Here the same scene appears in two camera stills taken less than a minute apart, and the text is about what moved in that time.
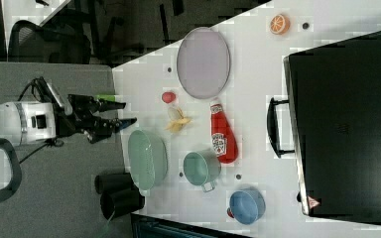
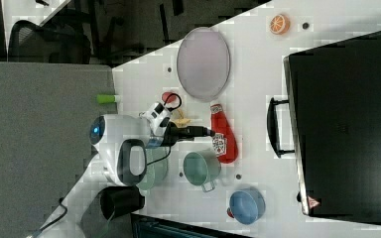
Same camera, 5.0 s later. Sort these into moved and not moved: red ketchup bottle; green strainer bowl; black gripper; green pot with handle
Moved: black gripper
Not moved: green strainer bowl; green pot with handle; red ketchup bottle
